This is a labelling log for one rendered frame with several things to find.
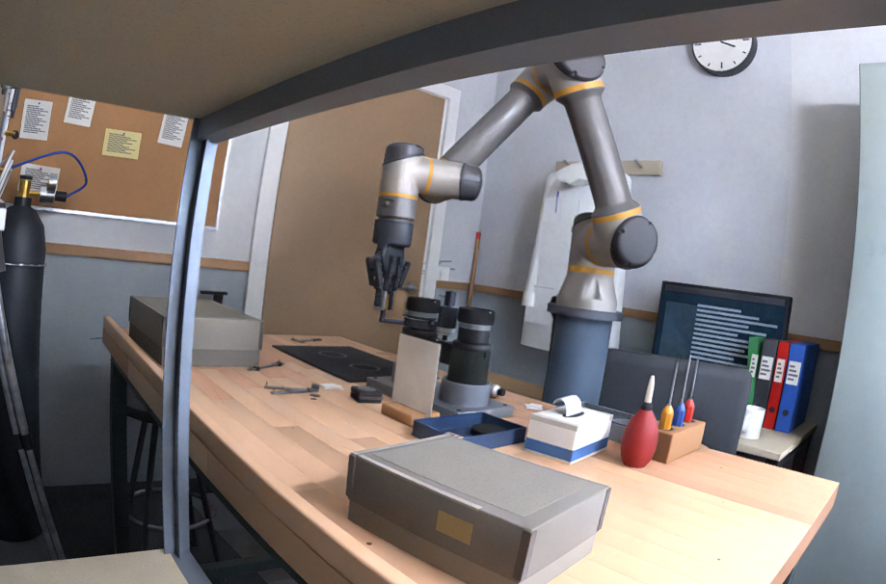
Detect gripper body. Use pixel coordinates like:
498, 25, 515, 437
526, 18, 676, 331
372, 217, 416, 254

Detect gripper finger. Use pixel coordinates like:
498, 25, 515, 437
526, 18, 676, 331
365, 247, 392, 312
388, 251, 414, 295

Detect black binocular body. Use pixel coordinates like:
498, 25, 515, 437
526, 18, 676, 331
436, 321, 496, 389

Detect black binocular eyecup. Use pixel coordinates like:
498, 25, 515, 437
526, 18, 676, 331
401, 296, 443, 340
456, 305, 497, 346

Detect black focus wheel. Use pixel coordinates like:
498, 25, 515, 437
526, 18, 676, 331
436, 290, 461, 345

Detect black rubber mat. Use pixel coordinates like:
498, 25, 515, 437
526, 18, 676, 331
273, 343, 396, 384

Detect wooden broom stick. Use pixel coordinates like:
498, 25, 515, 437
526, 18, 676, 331
465, 231, 482, 308

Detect brown door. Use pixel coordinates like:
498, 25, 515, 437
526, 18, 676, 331
245, 84, 462, 354

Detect grey target card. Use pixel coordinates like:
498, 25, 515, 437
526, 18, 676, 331
390, 333, 443, 417

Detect wooden card base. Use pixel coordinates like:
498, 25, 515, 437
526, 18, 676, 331
381, 397, 441, 429

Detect grey metal tool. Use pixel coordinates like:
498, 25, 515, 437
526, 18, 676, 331
263, 380, 321, 398

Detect white lab coat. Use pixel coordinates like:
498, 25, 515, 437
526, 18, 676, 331
521, 160, 632, 352

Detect blue tray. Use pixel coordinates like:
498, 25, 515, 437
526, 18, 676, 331
412, 411, 527, 450

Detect plain grey box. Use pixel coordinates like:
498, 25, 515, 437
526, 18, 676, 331
128, 295, 265, 369

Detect white and blue tissue box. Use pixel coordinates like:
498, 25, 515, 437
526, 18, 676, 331
524, 394, 614, 465

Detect large grey box with label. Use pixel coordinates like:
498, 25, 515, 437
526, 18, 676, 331
345, 432, 612, 584

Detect dark grey tray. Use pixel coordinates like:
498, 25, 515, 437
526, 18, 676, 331
580, 401, 637, 444

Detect cork notice board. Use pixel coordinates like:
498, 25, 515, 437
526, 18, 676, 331
1, 87, 229, 228

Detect red rubber air blower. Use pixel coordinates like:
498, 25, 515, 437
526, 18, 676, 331
620, 375, 660, 469

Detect black stool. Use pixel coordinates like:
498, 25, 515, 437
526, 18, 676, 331
124, 405, 221, 564

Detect black computer monitor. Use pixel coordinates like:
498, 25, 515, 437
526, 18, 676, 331
651, 280, 793, 367

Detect wooden screwdriver block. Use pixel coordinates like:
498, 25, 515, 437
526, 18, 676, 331
653, 417, 707, 465

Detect dark grey chair back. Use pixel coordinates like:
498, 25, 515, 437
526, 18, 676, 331
598, 348, 753, 456

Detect brass gas regulator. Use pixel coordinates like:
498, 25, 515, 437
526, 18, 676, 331
14, 174, 69, 207

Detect black gas cylinder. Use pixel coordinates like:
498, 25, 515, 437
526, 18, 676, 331
0, 174, 48, 544

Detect green binder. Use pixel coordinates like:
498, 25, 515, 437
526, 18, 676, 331
746, 335, 766, 407

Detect dark grey binder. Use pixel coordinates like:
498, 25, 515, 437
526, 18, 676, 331
752, 337, 781, 411

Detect red binder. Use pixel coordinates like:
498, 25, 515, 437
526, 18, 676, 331
762, 340, 792, 432

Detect blue binder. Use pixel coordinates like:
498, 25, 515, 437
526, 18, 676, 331
773, 341, 820, 435

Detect beige side table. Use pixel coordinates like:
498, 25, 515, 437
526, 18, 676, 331
735, 419, 818, 470

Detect pale grey cabinet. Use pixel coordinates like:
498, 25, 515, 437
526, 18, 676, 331
789, 62, 886, 584

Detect grey shelf frame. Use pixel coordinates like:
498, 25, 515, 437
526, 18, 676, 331
0, 0, 886, 584

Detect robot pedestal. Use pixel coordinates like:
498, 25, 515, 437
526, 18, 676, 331
543, 301, 624, 407

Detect beige coat hook rail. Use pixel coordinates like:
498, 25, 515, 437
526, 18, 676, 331
555, 159, 663, 177

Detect yellow handled screwdriver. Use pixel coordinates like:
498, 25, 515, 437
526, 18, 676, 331
658, 358, 682, 432

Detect blue handled screwdriver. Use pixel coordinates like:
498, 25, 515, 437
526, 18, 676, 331
672, 355, 694, 429

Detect red handled screwdriver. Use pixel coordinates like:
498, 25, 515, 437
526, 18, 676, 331
684, 358, 701, 424

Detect blue hose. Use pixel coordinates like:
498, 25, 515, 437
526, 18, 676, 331
31, 150, 90, 199

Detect round wall clock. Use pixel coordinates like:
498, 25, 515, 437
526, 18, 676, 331
688, 36, 759, 78

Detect grey hose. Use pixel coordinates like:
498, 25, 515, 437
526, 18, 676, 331
0, 233, 67, 561

